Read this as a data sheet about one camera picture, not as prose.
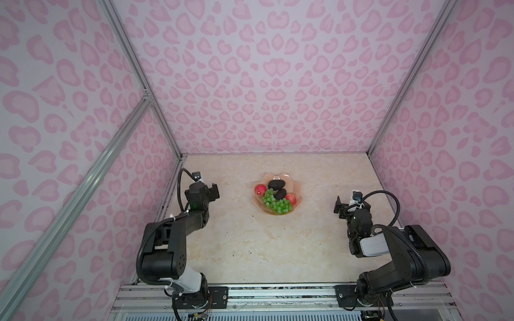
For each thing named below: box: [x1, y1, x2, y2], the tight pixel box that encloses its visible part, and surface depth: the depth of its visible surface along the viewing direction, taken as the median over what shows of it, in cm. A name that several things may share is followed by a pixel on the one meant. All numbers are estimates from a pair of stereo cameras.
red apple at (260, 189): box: [254, 183, 268, 196], surface depth 97 cm
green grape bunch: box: [262, 187, 293, 215], surface depth 92 cm
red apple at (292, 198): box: [285, 193, 297, 206], surface depth 95 cm
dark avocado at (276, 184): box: [267, 179, 286, 191], surface depth 101 cm
